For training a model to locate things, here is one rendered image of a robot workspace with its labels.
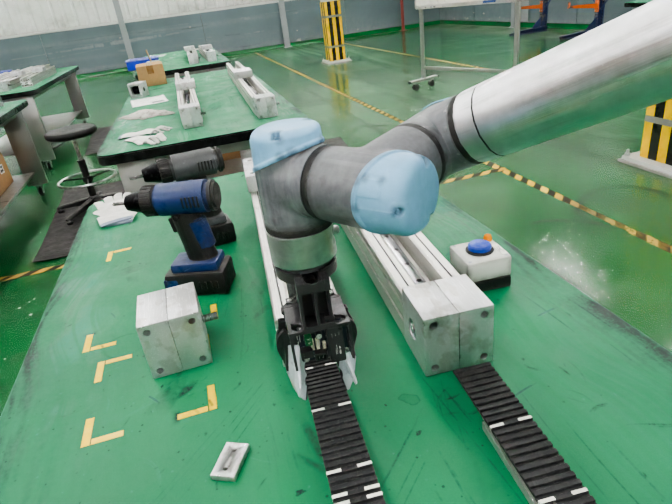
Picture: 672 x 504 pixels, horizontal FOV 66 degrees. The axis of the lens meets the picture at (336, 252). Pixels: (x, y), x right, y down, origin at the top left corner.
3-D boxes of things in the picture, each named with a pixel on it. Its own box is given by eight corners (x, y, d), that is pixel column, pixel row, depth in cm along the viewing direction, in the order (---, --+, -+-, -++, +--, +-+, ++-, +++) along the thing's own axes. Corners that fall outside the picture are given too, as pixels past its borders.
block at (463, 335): (508, 357, 73) (511, 300, 69) (426, 376, 72) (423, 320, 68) (480, 322, 81) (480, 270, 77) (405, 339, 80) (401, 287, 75)
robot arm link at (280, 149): (289, 138, 47) (228, 132, 52) (307, 246, 52) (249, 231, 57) (342, 116, 52) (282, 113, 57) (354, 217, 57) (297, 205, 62)
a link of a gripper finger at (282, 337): (275, 372, 66) (279, 312, 62) (274, 364, 67) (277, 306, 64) (311, 370, 67) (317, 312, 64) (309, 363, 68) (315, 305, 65)
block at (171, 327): (228, 358, 81) (214, 307, 77) (153, 379, 78) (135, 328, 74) (220, 324, 90) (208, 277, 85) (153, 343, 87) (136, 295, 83)
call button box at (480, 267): (511, 286, 90) (512, 254, 87) (458, 297, 88) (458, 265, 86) (489, 265, 97) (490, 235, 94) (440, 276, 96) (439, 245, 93)
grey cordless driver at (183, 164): (242, 240, 120) (222, 148, 111) (156, 264, 114) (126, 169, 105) (234, 229, 127) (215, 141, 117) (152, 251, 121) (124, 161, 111)
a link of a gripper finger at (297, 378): (287, 425, 64) (292, 364, 61) (282, 393, 70) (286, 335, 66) (312, 423, 65) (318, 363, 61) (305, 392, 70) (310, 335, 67)
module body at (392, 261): (465, 326, 81) (465, 279, 77) (405, 339, 80) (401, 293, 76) (349, 176, 152) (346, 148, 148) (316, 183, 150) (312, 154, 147)
